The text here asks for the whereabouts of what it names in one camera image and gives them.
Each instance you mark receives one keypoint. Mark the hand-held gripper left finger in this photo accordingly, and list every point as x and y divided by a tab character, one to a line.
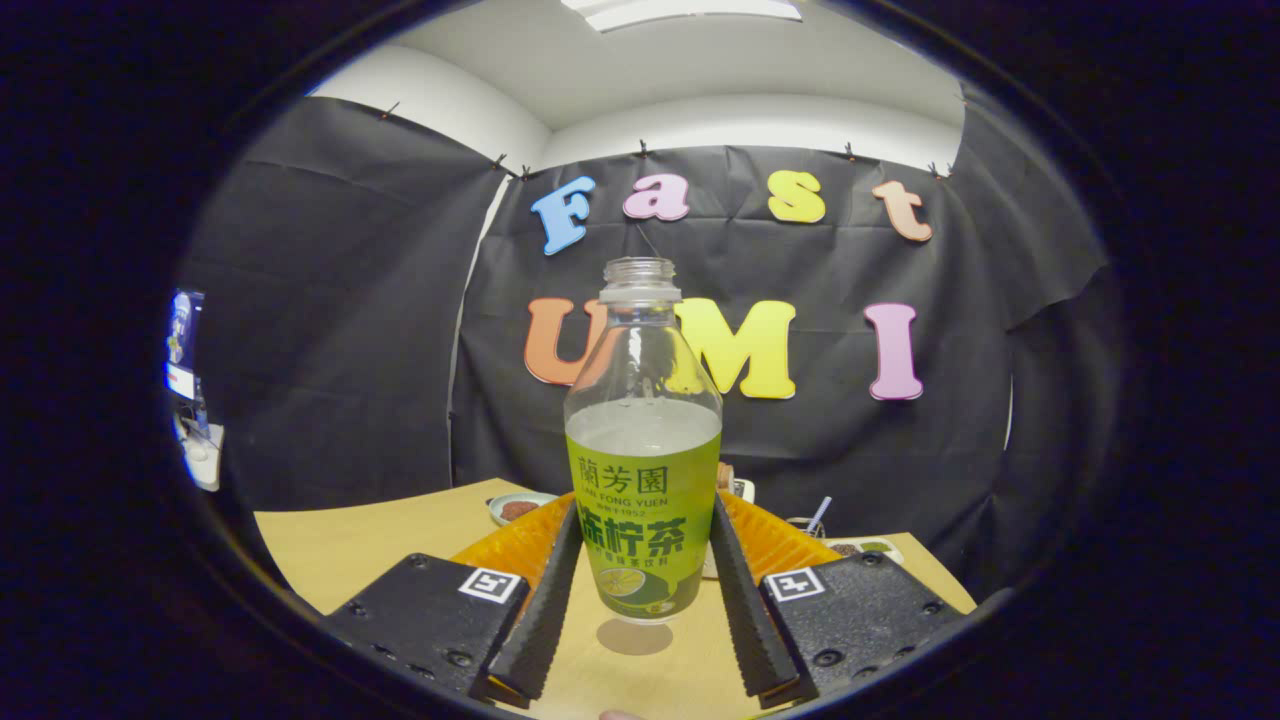
545	610

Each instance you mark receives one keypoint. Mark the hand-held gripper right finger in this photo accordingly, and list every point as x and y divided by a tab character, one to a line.
745	610

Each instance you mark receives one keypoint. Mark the round brown coaster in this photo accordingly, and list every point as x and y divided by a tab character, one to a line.
635	640

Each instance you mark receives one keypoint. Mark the clear juice bottle green label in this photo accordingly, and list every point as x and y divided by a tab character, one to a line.
643	470

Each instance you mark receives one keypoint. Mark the green plate with red food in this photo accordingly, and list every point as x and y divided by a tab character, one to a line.
520	508

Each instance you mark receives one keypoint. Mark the white toaster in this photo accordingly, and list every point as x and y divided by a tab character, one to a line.
742	490

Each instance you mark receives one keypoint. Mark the pale blue straw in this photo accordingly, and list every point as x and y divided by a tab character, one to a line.
820	512

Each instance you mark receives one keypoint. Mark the white divided dish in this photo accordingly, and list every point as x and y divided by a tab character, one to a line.
865	548

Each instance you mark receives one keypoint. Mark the wooden table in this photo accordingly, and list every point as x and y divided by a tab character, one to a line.
380	550

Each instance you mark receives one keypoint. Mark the black backdrop cloth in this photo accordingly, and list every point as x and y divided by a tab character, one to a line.
350	350

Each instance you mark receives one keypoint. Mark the white side desk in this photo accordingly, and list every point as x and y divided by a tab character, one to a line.
205	455

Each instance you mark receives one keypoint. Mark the computer monitor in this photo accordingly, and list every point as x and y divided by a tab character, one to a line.
183	345

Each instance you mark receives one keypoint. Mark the ceiling light panel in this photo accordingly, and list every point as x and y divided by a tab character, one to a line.
690	10

